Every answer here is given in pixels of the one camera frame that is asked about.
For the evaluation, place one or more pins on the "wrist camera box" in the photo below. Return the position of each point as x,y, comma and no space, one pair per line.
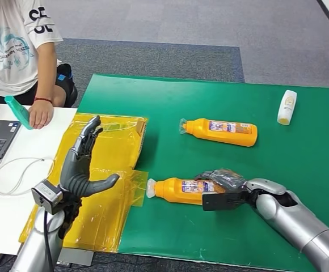
46,195
221,201

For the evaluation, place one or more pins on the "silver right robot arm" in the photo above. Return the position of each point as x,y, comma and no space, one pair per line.
295,221

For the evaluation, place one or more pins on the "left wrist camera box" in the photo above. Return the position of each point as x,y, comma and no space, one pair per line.
46,195

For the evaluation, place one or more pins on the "person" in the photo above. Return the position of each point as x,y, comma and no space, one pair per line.
11,49

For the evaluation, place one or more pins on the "teal plastic bottle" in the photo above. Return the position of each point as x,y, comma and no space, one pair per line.
18,112

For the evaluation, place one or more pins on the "person's left hand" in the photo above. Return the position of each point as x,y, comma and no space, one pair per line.
41,114

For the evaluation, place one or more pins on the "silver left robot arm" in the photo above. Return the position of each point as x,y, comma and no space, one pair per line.
34,247

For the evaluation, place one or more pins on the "small white bottle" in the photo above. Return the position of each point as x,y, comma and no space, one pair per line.
286,107

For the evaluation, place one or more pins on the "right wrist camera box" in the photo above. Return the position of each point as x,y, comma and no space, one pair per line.
221,201

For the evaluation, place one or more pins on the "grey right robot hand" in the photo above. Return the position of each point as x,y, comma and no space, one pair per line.
224,180

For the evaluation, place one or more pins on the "orange detergent bottle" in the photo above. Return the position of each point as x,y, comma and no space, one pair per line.
170,190
224,135

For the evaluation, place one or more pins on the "green table mat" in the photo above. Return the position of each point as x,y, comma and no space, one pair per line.
209,97

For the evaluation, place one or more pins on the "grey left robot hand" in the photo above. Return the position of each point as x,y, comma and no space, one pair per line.
75,172

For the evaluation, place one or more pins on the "grey flat plate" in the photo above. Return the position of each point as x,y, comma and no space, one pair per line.
76,257

